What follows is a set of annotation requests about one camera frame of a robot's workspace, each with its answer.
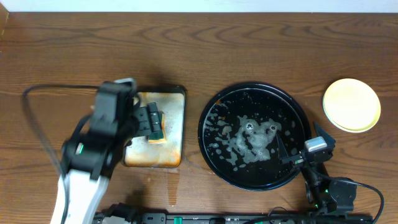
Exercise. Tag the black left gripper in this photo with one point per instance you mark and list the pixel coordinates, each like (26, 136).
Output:
(143, 121)

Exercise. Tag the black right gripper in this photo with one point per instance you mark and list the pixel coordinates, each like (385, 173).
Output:
(300, 158)

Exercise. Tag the green yellow sponge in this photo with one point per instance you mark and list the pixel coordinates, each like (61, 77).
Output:
(159, 137)

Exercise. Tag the pale yellow plate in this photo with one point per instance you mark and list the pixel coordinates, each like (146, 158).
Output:
(351, 105)

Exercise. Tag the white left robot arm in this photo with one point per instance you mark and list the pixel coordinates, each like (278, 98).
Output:
(123, 112)

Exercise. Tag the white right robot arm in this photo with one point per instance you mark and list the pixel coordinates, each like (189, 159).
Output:
(330, 195)

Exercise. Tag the rectangular black soap tray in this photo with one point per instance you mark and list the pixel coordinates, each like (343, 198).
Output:
(138, 152)

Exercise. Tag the round black tray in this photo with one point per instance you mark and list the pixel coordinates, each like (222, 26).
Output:
(238, 132)

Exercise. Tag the black rail at table edge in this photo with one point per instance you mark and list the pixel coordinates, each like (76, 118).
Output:
(162, 218)

